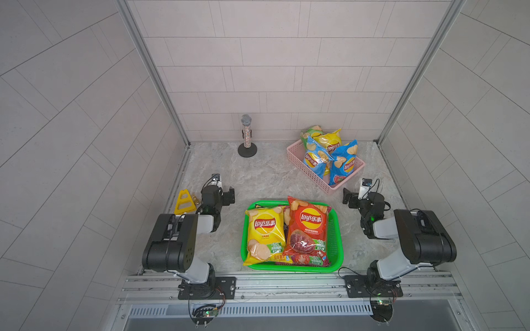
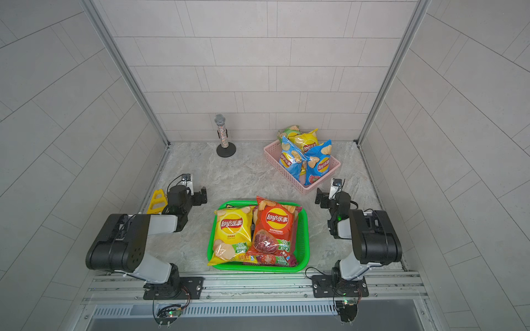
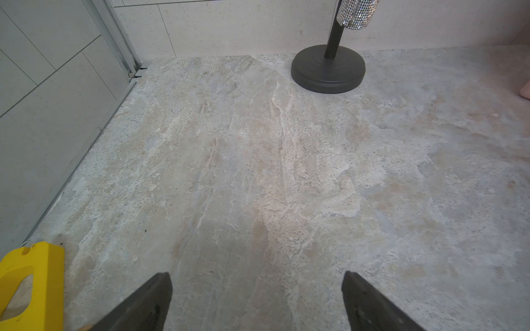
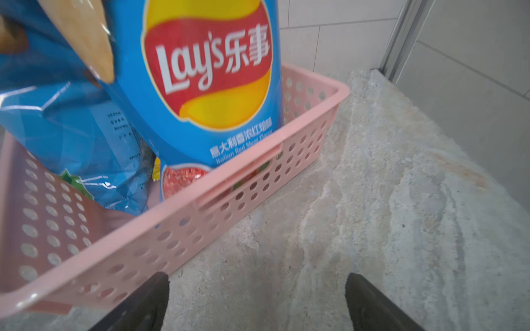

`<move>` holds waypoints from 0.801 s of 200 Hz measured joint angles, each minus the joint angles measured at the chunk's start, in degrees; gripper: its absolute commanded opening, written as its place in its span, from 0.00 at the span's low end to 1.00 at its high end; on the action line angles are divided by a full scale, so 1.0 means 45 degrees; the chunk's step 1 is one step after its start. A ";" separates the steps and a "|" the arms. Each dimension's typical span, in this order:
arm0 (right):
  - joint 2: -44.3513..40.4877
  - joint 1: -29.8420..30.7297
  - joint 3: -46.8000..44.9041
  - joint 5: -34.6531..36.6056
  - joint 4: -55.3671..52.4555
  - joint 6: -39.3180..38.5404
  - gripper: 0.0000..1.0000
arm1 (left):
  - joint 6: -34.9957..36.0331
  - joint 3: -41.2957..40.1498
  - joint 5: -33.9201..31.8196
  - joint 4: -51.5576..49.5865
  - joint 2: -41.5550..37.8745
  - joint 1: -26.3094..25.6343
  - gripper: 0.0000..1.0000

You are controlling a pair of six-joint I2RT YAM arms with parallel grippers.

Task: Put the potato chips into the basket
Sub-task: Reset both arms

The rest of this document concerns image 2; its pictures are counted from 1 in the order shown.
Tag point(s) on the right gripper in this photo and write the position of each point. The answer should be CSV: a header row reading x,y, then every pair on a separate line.
x,y
320,196

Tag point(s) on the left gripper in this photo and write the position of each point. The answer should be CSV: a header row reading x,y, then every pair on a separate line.
x,y
197,196

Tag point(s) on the green plastic basket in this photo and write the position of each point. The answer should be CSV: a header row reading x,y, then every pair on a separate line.
x,y
301,252

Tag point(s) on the yellow chips bag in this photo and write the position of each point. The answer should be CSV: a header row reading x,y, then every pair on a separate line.
x,y
305,141
232,236

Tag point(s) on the red chips bag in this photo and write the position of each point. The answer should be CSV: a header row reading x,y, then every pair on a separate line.
x,y
275,230

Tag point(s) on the light blue chips bag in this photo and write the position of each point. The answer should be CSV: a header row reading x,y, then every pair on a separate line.
x,y
292,158

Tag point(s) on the pink chips bag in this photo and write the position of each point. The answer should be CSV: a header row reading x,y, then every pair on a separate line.
x,y
280,260

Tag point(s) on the pink plastic basket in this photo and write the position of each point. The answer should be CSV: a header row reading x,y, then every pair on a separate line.
x,y
272,154

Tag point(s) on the green cucumber chips bag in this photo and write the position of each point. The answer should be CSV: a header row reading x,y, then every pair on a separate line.
x,y
291,131

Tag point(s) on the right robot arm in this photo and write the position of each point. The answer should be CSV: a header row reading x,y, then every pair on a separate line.
x,y
373,239

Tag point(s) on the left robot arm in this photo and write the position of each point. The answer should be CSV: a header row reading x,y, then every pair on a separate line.
x,y
120,247

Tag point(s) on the glass jar on stand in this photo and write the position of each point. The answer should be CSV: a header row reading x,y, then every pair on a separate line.
x,y
226,148

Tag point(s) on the right circuit board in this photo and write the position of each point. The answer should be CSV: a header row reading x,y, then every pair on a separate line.
x,y
347,311

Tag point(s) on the circuit board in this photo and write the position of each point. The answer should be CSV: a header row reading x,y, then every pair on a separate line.
x,y
347,311
168,315

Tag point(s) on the left circuit board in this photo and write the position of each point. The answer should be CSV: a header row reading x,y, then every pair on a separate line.
x,y
168,315

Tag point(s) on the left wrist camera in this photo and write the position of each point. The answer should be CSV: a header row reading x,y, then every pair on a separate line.
x,y
187,181

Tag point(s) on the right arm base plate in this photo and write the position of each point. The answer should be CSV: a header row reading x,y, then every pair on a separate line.
x,y
327,287

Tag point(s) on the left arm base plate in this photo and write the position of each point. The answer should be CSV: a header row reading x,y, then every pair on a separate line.
x,y
187,288

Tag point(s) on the aluminium rail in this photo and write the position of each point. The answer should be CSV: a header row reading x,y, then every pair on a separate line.
x,y
231,287

